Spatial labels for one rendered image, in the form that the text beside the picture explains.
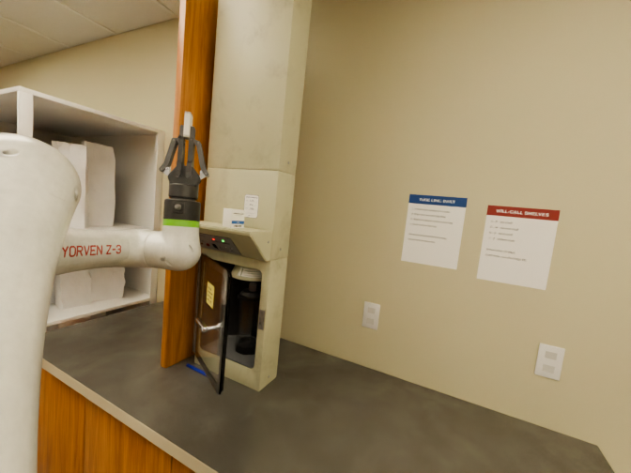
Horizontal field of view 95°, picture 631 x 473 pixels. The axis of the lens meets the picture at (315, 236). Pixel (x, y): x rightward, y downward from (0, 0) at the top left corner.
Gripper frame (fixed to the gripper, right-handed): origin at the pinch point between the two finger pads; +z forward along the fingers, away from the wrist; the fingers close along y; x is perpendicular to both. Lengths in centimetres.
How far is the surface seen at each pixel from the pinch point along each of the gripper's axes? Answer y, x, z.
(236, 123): -10.8, 19.7, 9.7
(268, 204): -23.4, 12.7, -18.3
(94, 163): 76, 105, 6
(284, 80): -26.0, 7.1, 20.9
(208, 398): -8, 15, -84
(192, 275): 4, 37, -47
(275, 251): -27.0, 14.6, -34.0
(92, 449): 31, 28, -107
